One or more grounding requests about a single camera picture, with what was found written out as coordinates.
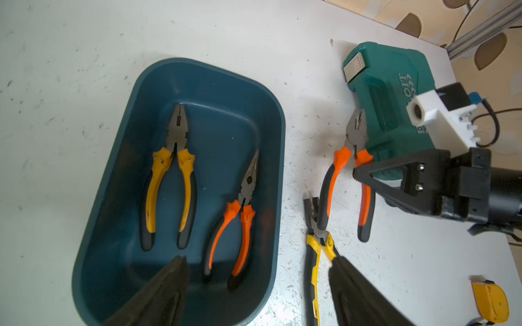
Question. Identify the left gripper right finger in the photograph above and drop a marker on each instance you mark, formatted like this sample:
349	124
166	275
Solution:
357	301

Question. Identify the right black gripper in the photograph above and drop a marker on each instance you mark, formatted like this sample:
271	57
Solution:
435	184

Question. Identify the orange needle nose pliers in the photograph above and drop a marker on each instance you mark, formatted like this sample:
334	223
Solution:
237	219

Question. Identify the yellow combination pliers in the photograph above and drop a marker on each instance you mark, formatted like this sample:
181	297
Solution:
170	186

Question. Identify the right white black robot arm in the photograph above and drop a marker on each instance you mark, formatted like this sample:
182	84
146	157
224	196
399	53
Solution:
504	197

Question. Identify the yellow tape measure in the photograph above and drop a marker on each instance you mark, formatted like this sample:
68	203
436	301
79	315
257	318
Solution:
491	301

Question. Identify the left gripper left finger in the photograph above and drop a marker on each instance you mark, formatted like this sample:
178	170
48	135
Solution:
161	302

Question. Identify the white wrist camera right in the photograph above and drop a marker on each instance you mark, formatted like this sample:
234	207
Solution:
445	113

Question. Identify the dark teal storage tray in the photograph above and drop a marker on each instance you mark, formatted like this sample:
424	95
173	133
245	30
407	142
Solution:
230	119

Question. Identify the green plastic tool case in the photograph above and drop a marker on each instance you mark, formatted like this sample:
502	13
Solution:
385	80

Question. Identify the yellow black crimping pliers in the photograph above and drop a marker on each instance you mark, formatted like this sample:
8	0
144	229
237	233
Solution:
317	241

